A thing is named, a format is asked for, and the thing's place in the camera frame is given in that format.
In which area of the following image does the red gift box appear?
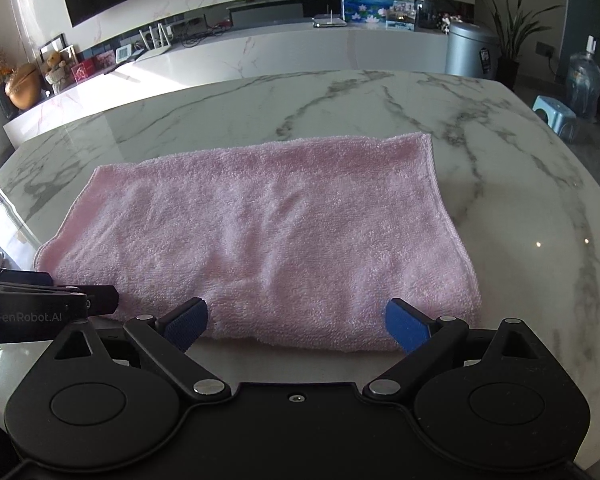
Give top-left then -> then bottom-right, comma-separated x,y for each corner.
71,58 -> 97,84

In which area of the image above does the light blue plastic stool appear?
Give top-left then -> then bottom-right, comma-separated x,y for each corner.
532,96 -> 578,142

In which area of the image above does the tall green potted plant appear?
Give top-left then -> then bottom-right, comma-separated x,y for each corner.
479,0 -> 562,90

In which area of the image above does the brown ceramic jar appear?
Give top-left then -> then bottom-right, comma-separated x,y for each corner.
5,63 -> 42,110

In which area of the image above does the clear water jug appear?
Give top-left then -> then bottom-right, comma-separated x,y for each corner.
566,36 -> 600,122

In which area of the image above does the black picture frame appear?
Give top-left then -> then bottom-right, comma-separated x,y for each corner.
38,34 -> 67,64

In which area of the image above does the white desk clock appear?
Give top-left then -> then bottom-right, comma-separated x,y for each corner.
116,44 -> 133,64

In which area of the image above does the pink terry towel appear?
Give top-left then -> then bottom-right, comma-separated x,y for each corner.
34,133 -> 481,351

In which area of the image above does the white marble tv console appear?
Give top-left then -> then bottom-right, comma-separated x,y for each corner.
4,23 -> 449,148

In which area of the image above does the white wifi router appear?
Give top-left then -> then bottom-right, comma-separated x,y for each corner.
137,23 -> 172,61

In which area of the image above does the teddy bear toy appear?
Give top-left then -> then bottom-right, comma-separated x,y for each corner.
43,51 -> 68,94

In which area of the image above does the grey metal trash bin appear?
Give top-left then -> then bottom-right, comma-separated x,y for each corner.
445,22 -> 500,79

